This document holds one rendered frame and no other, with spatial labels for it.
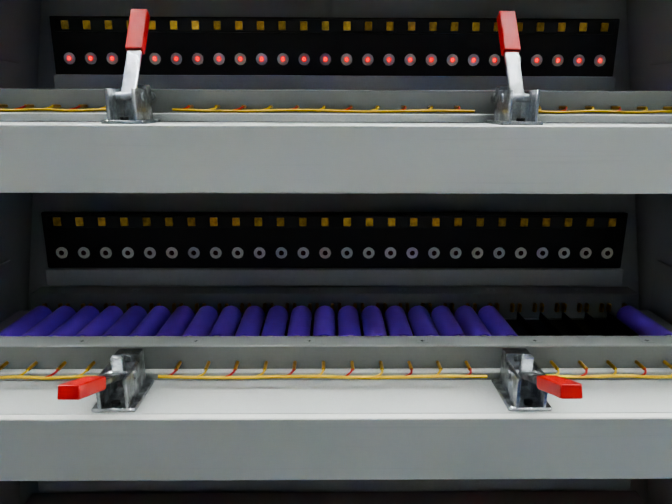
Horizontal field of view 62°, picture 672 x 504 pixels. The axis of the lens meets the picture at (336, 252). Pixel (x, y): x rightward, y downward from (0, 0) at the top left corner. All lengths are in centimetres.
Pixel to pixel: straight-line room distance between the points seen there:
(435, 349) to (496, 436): 7
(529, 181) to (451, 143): 6
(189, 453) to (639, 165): 35
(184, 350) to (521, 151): 27
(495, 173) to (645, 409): 18
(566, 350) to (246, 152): 26
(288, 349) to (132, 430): 11
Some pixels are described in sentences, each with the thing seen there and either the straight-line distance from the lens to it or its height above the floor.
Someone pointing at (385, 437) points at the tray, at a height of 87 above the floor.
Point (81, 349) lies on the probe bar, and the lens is 44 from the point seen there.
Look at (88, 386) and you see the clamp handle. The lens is 34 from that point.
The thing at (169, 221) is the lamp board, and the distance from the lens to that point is 54.
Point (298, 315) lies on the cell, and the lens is 47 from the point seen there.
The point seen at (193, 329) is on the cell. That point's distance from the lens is 45.
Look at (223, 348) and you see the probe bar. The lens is 41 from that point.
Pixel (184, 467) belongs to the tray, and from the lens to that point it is 40.
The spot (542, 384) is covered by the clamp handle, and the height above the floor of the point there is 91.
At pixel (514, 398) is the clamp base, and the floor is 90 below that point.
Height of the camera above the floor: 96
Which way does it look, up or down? 5 degrees up
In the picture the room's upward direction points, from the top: straight up
